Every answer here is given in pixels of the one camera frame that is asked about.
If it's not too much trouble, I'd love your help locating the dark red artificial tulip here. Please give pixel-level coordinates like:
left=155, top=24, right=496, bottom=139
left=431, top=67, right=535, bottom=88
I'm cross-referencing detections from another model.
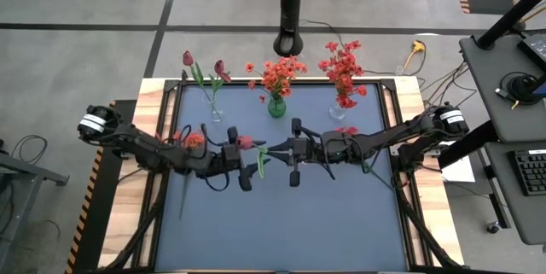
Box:
left=235, top=134, right=271, bottom=180
left=207, top=59, right=233, bottom=121
left=182, top=50, right=219, bottom=117

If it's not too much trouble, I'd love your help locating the clear ribbed glass vase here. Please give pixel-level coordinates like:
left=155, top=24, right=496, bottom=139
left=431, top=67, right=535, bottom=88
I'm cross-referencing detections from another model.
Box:
left=328, top=99, right=348, bottom=121

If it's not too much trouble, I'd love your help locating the blue-grey table mat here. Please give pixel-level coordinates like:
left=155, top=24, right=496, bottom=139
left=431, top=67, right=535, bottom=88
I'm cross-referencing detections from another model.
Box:
left=154, top=82, right=410, bottom=272

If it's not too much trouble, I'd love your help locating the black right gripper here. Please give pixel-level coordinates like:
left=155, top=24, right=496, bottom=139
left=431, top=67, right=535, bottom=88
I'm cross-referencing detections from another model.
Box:
left=266, top=117, right=328, bottom=189

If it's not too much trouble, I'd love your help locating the black plate with hazard stripes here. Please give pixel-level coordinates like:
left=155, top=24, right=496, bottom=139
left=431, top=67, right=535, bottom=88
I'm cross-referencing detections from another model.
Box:
left=64, top=99, right=138, bottom=274

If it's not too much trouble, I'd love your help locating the red artificial flower spray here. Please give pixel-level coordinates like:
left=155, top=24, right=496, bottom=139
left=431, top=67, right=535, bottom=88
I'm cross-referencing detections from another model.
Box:
left=334, top=125, right=396, bottom=193
left=317, top=39, right=369, bottom=110

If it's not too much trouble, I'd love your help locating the black laptop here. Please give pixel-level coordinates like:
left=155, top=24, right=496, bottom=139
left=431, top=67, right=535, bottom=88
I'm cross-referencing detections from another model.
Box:
left=517, top=33, right=546, bottom=73

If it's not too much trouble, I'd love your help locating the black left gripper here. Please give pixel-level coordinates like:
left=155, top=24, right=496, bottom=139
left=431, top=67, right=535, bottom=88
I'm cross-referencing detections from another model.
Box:
left=208, top=125, right=273, bottom=193

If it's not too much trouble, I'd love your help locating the grey metal stand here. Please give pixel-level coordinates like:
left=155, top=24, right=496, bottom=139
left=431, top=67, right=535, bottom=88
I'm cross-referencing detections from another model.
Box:
left=0, top=139, right=70, bottom=266

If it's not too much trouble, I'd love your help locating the tall clear glass vase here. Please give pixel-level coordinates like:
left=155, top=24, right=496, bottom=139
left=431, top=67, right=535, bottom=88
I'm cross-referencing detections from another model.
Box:
left=207, top=93, right=226, bottom=124

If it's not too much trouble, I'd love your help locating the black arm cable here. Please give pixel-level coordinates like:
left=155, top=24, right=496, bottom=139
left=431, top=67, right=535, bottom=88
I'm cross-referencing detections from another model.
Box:
left=177, top=122, right=232, bottom=193
left=300, top=125, right=342, bottom=181

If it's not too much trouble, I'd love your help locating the green glass vase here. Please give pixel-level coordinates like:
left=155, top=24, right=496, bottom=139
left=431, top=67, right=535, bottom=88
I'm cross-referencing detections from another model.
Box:
left=266, top=96, right=288, bottom=119

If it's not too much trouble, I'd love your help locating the black diagonal beam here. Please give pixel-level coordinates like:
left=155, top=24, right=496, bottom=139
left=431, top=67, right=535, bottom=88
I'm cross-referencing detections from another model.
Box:
left=437, top=119, right=501, bottom=171
left=476, top=0, right=546, bottom=51

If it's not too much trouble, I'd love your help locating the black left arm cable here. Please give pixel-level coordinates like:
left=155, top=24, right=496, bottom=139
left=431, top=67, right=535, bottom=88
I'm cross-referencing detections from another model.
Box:
left=177, top=122, right=232, bottom=193

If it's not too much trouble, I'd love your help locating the yellow plug with cable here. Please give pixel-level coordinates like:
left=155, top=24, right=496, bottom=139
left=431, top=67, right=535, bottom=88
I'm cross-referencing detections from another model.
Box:
left=400, top=38, right=427, bottom=70

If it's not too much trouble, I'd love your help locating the black round post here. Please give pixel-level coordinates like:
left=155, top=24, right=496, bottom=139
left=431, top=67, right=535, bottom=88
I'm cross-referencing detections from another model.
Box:
left=272, top=0, right=305, bottom=58

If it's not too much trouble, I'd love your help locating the black aluminium table frame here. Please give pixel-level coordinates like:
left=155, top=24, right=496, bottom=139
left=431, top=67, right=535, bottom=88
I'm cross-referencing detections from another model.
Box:
left=97, top=76, right=468, bottom=274

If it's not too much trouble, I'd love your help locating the orange artificial flower spray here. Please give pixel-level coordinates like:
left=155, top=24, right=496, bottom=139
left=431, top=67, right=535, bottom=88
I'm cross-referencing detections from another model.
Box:
left=154, top=130, right=207, bottom=220
left=244, top=55, right=309, bottom=105

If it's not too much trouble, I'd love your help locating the grey desk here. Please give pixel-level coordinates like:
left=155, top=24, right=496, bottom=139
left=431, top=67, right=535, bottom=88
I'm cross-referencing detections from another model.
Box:
left=484, top=140, right=546, bottom=246
left=458, top=33, right=546, bottom=143

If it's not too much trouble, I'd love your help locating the white paper sheet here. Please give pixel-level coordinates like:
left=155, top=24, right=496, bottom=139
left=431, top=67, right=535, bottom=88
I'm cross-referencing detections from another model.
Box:
left=440, top=154, right=477, bottom=184

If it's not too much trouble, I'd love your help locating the black keyboard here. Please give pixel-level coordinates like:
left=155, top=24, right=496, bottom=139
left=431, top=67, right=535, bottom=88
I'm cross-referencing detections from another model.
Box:
left=507, top=149, right=546, bottom=197

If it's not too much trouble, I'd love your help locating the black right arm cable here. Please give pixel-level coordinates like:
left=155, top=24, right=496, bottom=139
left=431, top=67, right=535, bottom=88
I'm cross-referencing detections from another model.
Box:
left=300, top=125, right=342, bottom=181

